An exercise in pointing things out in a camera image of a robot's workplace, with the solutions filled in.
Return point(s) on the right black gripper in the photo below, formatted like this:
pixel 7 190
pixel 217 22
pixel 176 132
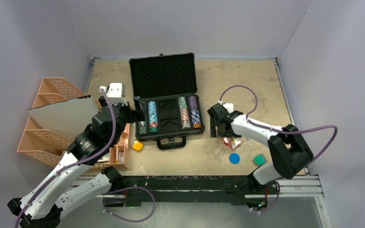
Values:
pixel 214 124

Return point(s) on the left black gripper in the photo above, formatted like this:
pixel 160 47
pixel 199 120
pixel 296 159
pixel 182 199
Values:
pixel 138 114

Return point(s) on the light blue chip stack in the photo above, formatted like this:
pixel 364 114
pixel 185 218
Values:
pixel 153 124
pixel 152 108

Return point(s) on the red playing card deck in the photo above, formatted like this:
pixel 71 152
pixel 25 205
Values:
pixel 231 142

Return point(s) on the purple chip stack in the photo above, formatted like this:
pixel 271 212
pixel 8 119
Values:
pixel 192 103

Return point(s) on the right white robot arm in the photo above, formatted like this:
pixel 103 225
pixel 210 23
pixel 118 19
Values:
pixel 288 150

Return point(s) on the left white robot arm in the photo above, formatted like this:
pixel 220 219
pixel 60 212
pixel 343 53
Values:
pixel 50 202

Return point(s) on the black poker set case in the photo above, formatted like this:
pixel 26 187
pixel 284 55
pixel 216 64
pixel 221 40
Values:
pixel 164 79

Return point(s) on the dark green chip stack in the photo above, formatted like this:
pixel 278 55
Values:
pixel 142 127

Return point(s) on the red white chip stack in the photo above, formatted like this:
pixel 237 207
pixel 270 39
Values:
pixel 185 118

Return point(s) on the yellow orange block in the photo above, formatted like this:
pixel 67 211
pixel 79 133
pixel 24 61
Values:
pixel 137 145

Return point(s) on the blue round button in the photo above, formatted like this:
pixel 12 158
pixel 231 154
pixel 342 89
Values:
pixel 234 158

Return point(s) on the orange plastic desk organizer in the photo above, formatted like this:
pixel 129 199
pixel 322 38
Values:
pixel 118 156

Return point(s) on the green dealer block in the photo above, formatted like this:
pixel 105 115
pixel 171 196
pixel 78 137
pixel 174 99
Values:
pixel 259 160

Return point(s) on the grey flat board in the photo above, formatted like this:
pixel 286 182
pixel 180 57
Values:
pixel 67 117

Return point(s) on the orange plastic file rack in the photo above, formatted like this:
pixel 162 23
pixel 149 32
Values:
pixel 42 145

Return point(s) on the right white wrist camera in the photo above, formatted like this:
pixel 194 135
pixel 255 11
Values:
pixel 229 107

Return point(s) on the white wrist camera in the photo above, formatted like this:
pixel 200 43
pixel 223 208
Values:
pixel 229 107
pixel 115 93

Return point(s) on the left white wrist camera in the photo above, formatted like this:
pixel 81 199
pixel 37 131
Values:
pixel 115 93

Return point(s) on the black base frame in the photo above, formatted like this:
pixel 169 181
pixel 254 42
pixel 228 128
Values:
pixel 235 190

